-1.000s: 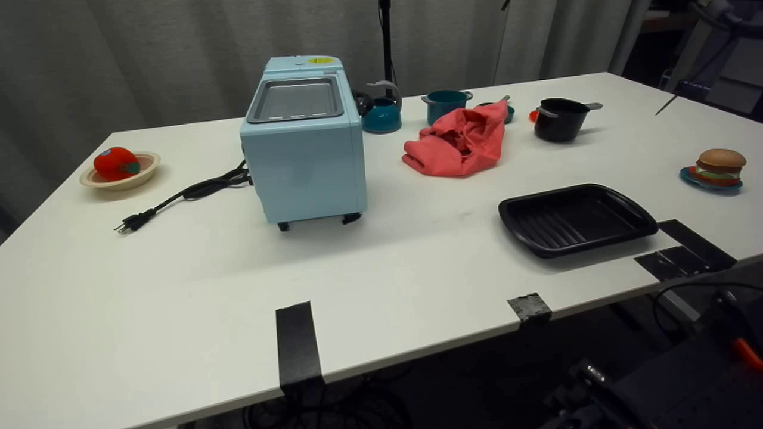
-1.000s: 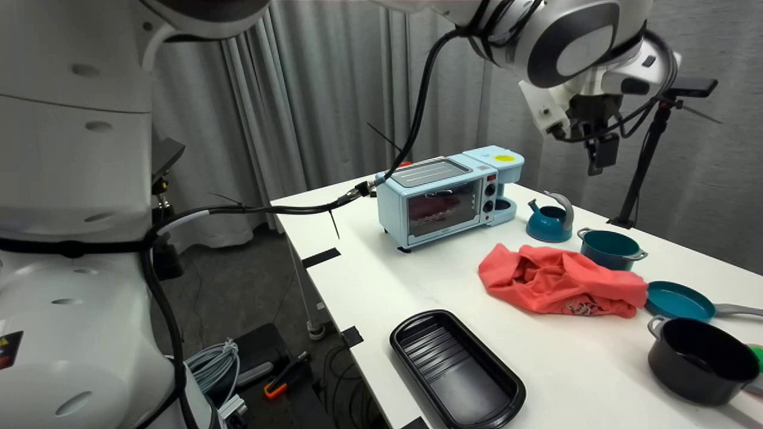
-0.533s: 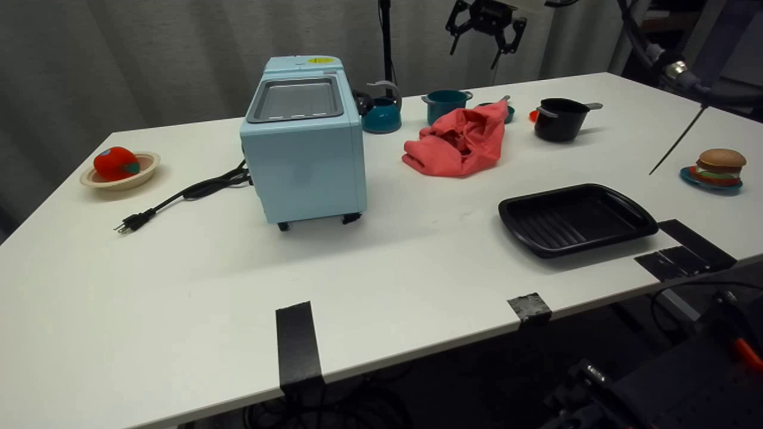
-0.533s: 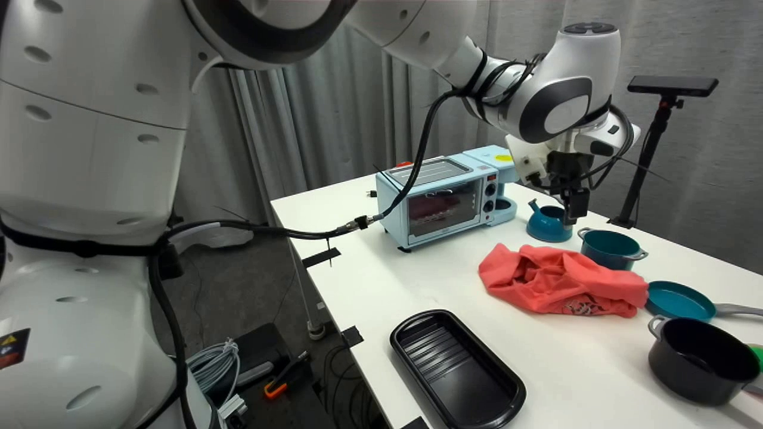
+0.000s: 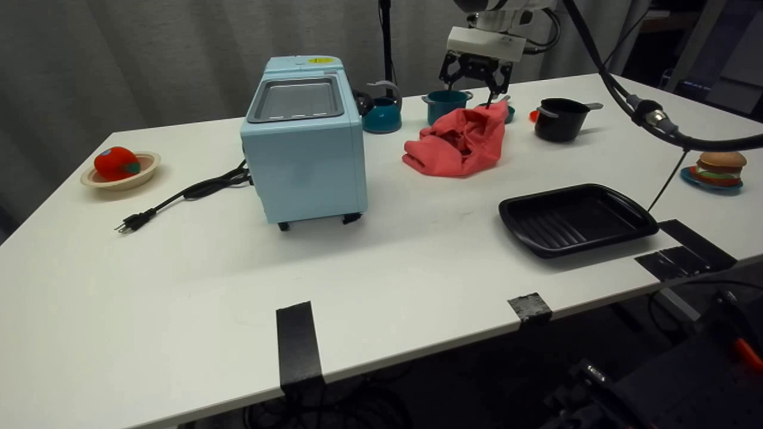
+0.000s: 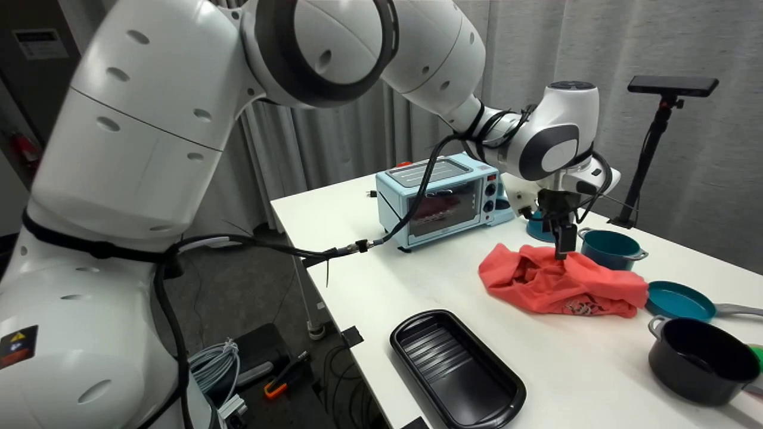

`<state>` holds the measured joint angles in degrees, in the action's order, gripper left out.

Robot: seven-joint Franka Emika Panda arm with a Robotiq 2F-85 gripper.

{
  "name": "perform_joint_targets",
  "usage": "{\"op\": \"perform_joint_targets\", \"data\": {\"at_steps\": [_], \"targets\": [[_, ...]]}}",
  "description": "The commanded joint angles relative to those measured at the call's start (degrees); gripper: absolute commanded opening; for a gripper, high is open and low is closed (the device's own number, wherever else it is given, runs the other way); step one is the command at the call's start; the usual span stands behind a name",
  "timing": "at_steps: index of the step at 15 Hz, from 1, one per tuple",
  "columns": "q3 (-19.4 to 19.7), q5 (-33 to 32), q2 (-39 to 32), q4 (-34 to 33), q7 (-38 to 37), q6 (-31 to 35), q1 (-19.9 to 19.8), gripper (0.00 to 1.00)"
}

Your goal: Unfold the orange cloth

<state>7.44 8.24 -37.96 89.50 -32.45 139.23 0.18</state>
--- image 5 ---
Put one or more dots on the wide black tape patch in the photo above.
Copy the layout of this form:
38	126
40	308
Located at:
682	252

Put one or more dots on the toy burger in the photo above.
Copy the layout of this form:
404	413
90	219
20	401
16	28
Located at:
718	165

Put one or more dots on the orange cloth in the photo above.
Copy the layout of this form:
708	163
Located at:
461	146

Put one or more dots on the long black tape strip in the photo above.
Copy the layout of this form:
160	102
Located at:
298	347

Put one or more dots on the grey curtain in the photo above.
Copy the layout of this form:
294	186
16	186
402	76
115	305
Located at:
157	56

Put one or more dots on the red toy tomato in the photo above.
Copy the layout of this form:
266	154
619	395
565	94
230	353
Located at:
115	163

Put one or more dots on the black toy pot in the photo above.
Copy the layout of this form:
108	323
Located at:
560	120

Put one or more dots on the plate with red food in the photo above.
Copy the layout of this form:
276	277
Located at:
138	176

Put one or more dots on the black grill tray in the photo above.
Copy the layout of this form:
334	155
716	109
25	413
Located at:
576	218

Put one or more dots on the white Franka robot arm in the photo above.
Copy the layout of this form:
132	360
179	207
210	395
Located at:
501	9

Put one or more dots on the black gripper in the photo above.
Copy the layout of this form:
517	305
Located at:
477	67

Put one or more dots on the teal plate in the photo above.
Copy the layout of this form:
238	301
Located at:
698	183

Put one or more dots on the light blue toaster oven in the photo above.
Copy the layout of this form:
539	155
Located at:
306	168

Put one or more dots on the small black tape square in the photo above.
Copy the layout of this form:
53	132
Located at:
529	308

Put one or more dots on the teal toy kettle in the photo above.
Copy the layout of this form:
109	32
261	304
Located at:
381	115

